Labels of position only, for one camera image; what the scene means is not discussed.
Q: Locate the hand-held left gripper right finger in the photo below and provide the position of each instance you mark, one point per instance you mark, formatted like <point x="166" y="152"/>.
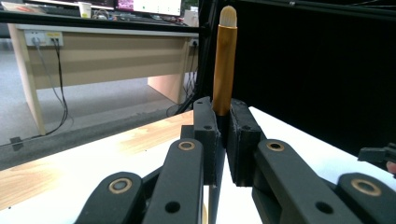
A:
<point x="243" y="146"/>

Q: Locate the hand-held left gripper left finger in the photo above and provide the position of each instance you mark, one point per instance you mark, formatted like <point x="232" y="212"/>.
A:
<point x="207" y="140"/>

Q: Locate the white table mat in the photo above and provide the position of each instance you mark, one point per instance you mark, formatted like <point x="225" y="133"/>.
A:
<point x="311" y="149"/>

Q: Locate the black curtain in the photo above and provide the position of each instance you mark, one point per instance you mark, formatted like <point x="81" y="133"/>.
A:
<point x="311" y="62"/>

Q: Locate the light wooden office desk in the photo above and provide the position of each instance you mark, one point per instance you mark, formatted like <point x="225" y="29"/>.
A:
<point x="109" y="62"/>

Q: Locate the computer monitor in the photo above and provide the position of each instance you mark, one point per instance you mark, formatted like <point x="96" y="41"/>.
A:
<point x="149" y="6"/>

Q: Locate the white paper cup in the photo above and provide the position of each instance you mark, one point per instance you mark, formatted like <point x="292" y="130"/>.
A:
<point x="84" y="10"/>

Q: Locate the white power strip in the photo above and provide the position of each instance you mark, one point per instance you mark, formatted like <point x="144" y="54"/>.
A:
<point x="43" y="38"/>

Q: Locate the black metal frame post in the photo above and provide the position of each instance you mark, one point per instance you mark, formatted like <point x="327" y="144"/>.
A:
<point x="206" y="46"/>

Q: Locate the black metal frame bar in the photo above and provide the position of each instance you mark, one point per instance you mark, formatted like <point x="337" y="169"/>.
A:
<point x="93" y="22"/>

